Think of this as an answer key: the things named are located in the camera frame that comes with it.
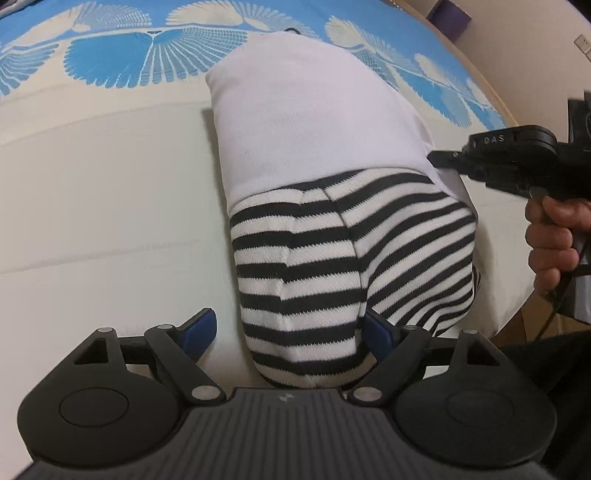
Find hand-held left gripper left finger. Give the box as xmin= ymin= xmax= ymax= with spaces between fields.
xmin=69 ymin=308 xmax=227 ymax=407

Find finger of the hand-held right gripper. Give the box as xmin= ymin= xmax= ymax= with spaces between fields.
xmin=427 ymin=150 xmax=468 ymax=174

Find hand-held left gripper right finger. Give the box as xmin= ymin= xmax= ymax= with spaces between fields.
xmin=346 ymin=309 xmax=506 ymax=407

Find black white striped garment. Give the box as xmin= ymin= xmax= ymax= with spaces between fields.
xmin=229 ymin=168 xmax=482 ymax=388

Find person's right hand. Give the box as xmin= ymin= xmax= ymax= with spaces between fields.
xmin=525 ymin=196 xmax=591 ymax=296

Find purple box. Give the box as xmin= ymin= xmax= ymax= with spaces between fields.
xmin=426 ymin=0 xmax=472 ymax=29

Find blue and cream printed bedsheet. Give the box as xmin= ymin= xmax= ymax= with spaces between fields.
xmin=0 ymin=0 xmax=527 ymax=384

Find person's dark clothing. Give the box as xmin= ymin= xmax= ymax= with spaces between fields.
xmin=501 ymin=330 xmax=591 ymax=480

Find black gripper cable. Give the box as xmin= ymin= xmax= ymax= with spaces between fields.
xmin=536 ymin=272 xmax=574 ymax=343

